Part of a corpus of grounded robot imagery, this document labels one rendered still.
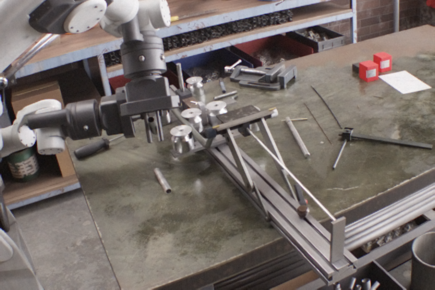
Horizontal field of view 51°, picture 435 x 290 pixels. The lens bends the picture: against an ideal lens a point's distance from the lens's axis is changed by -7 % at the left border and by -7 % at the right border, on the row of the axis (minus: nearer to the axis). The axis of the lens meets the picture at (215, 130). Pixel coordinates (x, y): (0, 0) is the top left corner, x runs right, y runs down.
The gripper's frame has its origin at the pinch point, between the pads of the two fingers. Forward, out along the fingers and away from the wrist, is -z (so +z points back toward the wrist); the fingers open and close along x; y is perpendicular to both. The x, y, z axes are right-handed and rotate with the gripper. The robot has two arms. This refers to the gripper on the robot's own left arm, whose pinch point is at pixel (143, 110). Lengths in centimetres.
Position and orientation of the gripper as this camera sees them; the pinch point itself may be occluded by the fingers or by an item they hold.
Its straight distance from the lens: 114.0
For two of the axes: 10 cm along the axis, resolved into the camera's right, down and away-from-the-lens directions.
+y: -1.2, -4.6, 8.8
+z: -9.9, 1.6, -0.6
